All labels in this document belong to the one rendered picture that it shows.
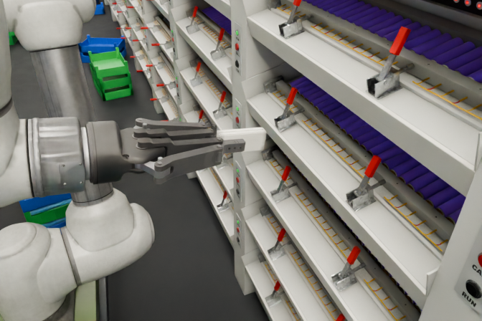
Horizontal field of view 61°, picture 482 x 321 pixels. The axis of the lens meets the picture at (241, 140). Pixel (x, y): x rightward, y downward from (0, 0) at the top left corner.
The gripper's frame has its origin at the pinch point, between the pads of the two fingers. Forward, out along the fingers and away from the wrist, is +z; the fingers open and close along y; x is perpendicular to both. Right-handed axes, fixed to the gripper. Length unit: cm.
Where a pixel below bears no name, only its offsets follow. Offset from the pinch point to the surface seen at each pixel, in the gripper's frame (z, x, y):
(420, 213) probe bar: 24.7, -7.5, 12.9
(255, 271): 30, -70, -35
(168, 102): 33, -66, -158
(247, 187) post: 24, -39, -38
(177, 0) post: 21, -2, -108
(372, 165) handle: 20.7, -3.6, 5.0
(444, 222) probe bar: 25.3, -6.4, 16.4
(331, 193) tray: 18.7, -12.0, 0.1
